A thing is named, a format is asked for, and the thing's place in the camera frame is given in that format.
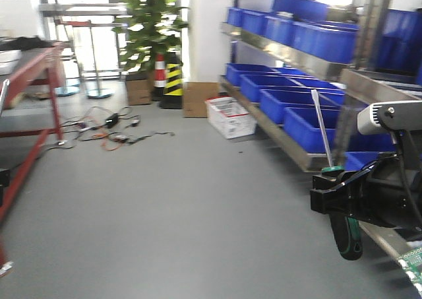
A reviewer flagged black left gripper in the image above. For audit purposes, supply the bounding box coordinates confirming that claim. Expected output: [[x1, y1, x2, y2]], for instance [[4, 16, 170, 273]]
[[0, 168, 10, 206]]

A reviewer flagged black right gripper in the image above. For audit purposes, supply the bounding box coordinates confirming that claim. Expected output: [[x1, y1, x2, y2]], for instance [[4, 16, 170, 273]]
[[310, 155, 421, 230]]

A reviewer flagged cross screwdriver green handle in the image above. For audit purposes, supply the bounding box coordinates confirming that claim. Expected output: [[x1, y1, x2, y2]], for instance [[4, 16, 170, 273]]
[[0, 79, 10, 115]]

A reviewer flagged green circuit board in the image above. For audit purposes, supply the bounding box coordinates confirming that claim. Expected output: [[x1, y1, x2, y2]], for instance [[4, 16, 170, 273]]
[[397, 247, 421, 296]]

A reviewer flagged metal shelf rack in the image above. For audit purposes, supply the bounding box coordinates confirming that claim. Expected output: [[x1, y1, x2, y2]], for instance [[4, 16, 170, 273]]
[[220, 0, 421, 261]]

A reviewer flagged red white traffic cone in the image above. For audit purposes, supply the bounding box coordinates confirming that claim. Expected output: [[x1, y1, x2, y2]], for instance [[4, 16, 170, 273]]
[[152, 53, 167, 101]]

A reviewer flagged yellow black traffic cone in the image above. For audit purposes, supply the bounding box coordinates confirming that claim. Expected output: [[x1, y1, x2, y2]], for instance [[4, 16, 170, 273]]
[[159, 52, 183, 110]]

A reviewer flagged brown cardboard box on floor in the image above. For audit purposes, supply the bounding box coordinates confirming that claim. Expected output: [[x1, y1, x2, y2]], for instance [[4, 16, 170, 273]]
[[183, 82, 219, 118]]

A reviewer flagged green potted plant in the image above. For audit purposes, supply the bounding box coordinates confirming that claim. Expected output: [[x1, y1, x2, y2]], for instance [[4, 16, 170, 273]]
[[112, 0, 189, 71]]

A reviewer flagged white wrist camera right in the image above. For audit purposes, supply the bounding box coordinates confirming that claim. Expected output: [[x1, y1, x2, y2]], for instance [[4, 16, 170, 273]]
[[357, 100, 421, 135]]

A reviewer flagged white wire basket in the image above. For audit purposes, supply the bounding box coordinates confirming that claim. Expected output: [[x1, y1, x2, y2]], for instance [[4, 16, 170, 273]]
[[205, 96, 256, 139]]

